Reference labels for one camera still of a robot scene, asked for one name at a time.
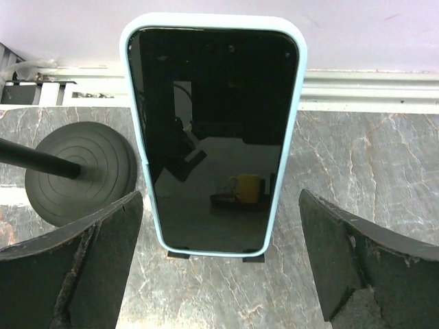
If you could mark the blue phone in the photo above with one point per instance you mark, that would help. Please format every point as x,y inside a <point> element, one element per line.
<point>214,99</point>

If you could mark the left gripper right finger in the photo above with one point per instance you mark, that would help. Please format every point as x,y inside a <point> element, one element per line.
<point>356,262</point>

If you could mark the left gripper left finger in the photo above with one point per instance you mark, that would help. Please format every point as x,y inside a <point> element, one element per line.
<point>74,276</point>

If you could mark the black round phone stand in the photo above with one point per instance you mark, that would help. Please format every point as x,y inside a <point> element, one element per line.
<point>74,171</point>

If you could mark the black folding phone stand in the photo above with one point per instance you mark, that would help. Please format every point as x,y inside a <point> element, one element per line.
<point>216,257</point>

